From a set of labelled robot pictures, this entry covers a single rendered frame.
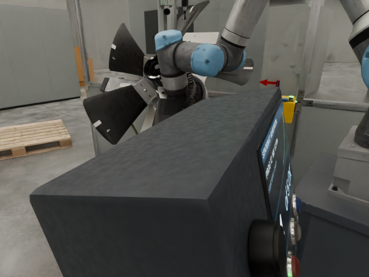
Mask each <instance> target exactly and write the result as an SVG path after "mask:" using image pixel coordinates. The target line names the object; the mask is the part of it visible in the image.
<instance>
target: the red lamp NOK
mask: <svg viewBox="0 0 369 277"><path fill-rule="evenodd" d="M287 268H288V277H300V276H301V270H300V261H299V260H298V258H297V257H296V256H294V255H293V252H292V251H288V255H287Z"/></svg>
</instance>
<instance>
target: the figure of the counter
mask: <svg viewBox="0 0 369 277"><path fill-rule="evenodd" d="M275 220H276V221H278V223H279V225H281V226H282V227H283V231H284V236H285V242H286V258H287V247H288V235H287V228H286V221H285V217H284V210H283V203H282V196H281V191H280V194H279V200H278V206H277V212H276V218H275Z"/></svg>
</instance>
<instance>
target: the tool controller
mask: <svg viewBox="0 0 369 277"><path fill-rule="evenodd" d="M280 191H281V196H282V203H283V210H284V217H285V221H286V228H287V235H288V247H287V255H288V251H292V252H293V255H294V256H296V257H297V246H298V242H297V244H296V245H293V244H292V238H291V232H290V219H291V218H294V219H295V221H297V222H298V221H299V218H298V216H294V211H293V194H295V189H294V181H293V173H292V166H291V161H290V153H289V146H288V137H287V130H286V122H285V117H284V110H283V102H282V95H281V90H280V88H279V87H276V86H274V87H268V88H263V89H259V90H254V91H248V92H242V93H236V94H232V95H227V96H221V97H215V98H209V99H204V100H201V101H199V102H197V103H195V104H194V105H192V106H190V107H188V108H186V109H184V110H182V111H180V112H178V113H176V114H175V115H173V116H171V117H169V118H167V119H165V120H163V121H161V122H159V123H158V124H156V125H154V126H152V127H150V128H149V129H146V130H144V131H142V132H141V133H139V134H137V135H135V136H133V137H132V138H130V139H128V140H126V141H124V142H122V143H120V144H118V145H116V146H115V147H113V148H111V149H109V150H107V151H105V152H103V153H101V154H99V155H97V156H96V157H94V158H92V159H90V160H88V161H86V162H84V163H82V164H81V165H79V166H77V167H75V168H73V169H71V170H69V171H67V172H66V173H64V174H62V175H60V176H58V177H56V178H55V179H53V180H51V181H49V182H47V183H45V184H43V185H41V186H39V187H38V188H36V189H35V190H34V191H33V192H32V193H31V194H30V195H29V198H30V203H31V206H32V208H33V211H34V212H35V214H36V217H37V219H38V222H39V224H40V226H41V228H42V230H43V233H44V235H45V237H46V239H47V242H48V244H49V246H50V248H51V250H52V253H53V255H54V258H55V260H56V262H57V264H58V267H59V269H60V271H61V273H62V275H63V277H288V268H287V258H286V242H285V236H284V231H283V227H282V226H281V225H279V223H278V221H276V220H275V218H276V212H277V206H278V200H279V194H280Z"/></svg>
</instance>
